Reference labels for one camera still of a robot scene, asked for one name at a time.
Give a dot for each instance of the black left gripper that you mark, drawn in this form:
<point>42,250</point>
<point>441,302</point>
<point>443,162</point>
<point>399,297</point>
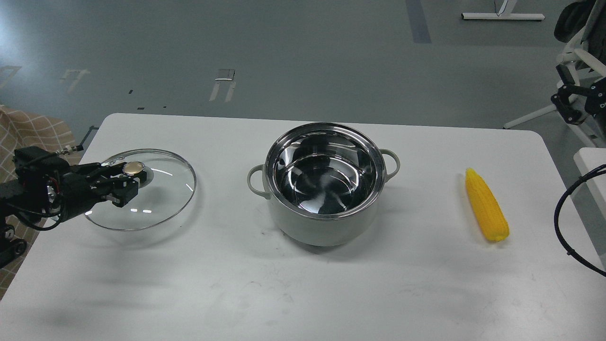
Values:
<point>83,186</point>

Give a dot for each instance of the checkered beige cloth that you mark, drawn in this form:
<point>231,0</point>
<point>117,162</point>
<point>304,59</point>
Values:
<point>22,129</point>

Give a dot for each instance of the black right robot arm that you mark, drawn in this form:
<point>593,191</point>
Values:
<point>576,103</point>

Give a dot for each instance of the white side table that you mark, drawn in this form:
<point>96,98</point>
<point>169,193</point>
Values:
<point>592,160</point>

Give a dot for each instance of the glass pot lid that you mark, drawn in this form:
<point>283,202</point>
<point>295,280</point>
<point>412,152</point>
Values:
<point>169,187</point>

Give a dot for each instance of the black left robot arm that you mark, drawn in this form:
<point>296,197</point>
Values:
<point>47,186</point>

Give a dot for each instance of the grey-green steel pot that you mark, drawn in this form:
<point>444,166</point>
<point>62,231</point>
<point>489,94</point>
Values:
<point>322,182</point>

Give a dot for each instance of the yellow corn cob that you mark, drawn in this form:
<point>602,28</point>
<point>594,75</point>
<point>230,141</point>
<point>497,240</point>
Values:
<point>487,211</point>

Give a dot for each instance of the white stand base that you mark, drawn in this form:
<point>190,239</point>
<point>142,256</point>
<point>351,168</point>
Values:
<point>504,13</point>

